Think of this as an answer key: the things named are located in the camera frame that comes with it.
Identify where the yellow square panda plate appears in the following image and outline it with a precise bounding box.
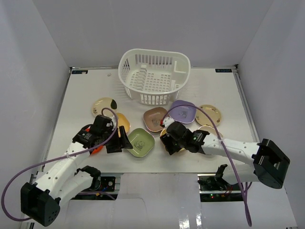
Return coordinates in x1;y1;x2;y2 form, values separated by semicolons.
160;129;185;151

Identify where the green square panda plate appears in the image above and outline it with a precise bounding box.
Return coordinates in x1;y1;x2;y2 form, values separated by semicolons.
127;128;155;158

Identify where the brown square panda plate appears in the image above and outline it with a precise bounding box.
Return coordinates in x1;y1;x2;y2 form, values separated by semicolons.
143;107;167;133

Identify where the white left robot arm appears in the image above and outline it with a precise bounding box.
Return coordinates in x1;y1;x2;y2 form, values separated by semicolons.
20;115;132;227

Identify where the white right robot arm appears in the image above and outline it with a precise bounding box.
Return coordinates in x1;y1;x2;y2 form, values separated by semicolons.
160;118;290;190

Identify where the white plastic dish bin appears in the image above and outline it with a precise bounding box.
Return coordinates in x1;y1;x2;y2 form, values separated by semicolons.
118;49;191;106

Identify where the orange round plate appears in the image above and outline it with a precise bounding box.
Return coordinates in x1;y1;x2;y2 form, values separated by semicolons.
83;124;104;154

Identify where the purple square panda plate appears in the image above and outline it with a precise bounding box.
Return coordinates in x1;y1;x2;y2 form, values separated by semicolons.
169;100;196;124

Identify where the cream square panda plate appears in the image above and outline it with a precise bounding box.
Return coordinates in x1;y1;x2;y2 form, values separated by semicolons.
197;125;224;156

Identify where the beige round plate black spot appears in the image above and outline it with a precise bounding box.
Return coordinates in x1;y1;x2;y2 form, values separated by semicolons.
91;97;117;117

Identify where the beige round floral plate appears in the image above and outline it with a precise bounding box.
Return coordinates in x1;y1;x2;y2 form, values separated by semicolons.
195;104;222;127

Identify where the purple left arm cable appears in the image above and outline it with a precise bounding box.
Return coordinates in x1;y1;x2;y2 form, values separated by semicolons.
1;107;119;221

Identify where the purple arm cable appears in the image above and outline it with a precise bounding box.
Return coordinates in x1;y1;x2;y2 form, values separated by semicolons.
1;107;119;221
163;104;253;227

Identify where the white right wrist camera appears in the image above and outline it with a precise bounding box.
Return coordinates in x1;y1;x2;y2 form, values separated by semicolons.
160;117;175;129

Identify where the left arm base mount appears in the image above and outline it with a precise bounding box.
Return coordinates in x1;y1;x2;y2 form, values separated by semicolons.
82;177;118;200

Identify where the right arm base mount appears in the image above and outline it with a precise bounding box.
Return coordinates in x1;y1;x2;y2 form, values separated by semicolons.
197;164;243;203

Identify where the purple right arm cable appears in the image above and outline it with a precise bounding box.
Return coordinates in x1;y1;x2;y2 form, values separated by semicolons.
163;104;253;227

